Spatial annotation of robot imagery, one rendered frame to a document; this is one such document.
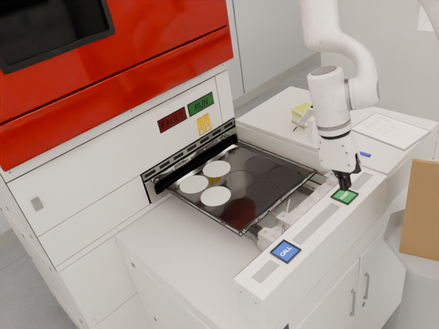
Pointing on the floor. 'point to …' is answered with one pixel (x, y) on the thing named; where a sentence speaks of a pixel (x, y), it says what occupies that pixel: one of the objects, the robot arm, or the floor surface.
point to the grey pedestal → (415, 282)
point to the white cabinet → (339, 305)
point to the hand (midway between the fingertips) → (344, 182)
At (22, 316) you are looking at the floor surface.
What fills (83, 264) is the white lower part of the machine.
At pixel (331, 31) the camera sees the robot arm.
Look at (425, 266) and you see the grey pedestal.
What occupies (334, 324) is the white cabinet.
